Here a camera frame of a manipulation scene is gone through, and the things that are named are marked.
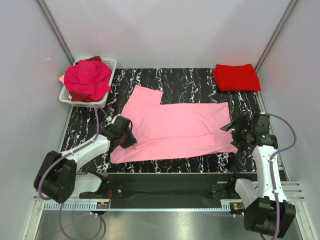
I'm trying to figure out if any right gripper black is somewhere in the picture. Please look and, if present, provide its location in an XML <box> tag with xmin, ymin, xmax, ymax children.
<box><xmin>220</xmin><ymin>114</ymin><xmax>254</xmax><ymax>152</ymax></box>

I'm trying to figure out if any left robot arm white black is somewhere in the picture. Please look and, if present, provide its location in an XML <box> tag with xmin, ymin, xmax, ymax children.
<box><xmin>33</xmin><ymin>115</ymin><xmax>137</xmax><ymax>204</ymax></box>

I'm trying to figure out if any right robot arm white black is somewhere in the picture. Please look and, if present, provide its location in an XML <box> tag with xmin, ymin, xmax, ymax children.
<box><xmin>221</xmin><ymin>112</ymin><xmax>297</xmax><ymax>240</ymax></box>

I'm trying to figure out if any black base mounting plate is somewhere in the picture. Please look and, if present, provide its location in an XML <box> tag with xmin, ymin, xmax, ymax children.
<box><xmin>78</xmin><ymin>172</ymin><xmax>257</xmax><ymax>210</ymax></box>

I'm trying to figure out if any folded red t shirt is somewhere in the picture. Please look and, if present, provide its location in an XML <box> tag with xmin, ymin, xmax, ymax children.
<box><xmin>212</xmin><ymin>64</ymin><xmax>261</xmax><ymax>92</ymax></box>

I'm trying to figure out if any crumpled magenta t shirt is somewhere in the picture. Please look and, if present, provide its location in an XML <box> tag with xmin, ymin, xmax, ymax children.
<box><xmin>63</xmin><ymin>59</ymin><xmax>113</xmax><ymax>101</ymax></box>

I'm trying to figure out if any white plastic basket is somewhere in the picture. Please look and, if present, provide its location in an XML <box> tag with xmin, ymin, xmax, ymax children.
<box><xmin>59</xmin><ymin>56</ymin><xmax>117</xmax><ymax>108</ymax></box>

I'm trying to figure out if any light pink t shirt in basket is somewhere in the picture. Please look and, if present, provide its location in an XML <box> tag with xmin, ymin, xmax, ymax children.
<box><xmin>59</xmin><ymin>75</ymin><xmax>65</xmax><ymax>83</ymax></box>

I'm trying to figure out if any aluminium rail front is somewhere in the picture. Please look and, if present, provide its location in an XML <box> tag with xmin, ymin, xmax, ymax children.
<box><xmin>32</xmin><ymin>181</ymin><xmax>307</xmax><ymax>213</ymax></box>

